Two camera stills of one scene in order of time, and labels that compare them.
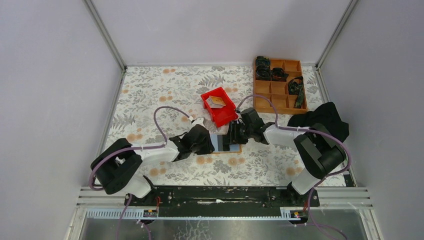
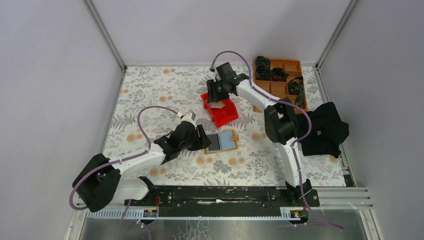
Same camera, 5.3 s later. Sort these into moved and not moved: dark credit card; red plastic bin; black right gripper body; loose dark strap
Moved: dark credit card; black right gripper body
Not moved: loose dark strap; red plastic bin
